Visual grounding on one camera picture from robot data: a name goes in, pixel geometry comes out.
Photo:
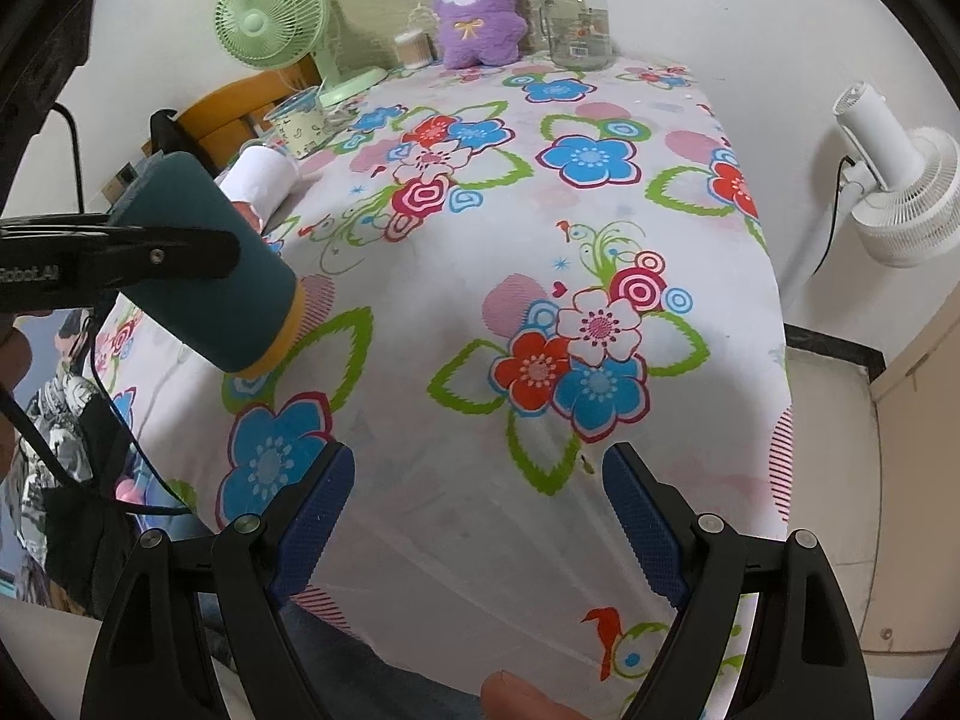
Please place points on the purple plush toy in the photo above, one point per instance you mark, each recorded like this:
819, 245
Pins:
478, 22

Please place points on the printed cloth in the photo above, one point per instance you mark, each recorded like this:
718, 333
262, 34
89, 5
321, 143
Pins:
52, 427

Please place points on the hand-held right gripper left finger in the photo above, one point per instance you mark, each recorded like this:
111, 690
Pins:
324, 495

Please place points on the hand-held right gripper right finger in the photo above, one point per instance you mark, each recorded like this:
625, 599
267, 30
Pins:
634, 499

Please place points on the white standing fan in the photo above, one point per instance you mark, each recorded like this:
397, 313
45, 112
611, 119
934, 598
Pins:
907, 187

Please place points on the floral tablecloth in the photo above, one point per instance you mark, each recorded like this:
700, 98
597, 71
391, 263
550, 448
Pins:
465, 255

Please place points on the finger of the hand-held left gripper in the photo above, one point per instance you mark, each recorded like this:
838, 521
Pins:
172, 251
165, 135

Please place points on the teal cup with orange base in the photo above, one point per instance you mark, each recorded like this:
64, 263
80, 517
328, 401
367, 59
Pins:
225, 322

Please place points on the white paper roll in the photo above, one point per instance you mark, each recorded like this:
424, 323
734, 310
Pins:
259, 176

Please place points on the patterned glass cup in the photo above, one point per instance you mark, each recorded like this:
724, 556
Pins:
296, 127

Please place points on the wooden chair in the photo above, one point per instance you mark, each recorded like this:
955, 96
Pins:
225, 109

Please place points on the cotton swab container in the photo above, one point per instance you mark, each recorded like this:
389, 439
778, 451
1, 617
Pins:
413, 51

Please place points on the person's left forearm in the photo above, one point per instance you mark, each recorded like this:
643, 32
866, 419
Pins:
11, 367

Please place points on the glass jar with black lid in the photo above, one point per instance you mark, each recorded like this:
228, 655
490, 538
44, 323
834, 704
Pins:
577, 26

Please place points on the green desk fan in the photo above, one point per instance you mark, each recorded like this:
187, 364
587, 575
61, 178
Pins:
259, 15

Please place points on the person's jeans leg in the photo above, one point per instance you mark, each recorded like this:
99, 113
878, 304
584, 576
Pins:
375, 675

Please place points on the black device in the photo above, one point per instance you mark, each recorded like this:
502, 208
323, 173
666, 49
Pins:
45, 52

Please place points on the person's right hand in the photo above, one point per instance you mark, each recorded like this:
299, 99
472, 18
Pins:
521, 699

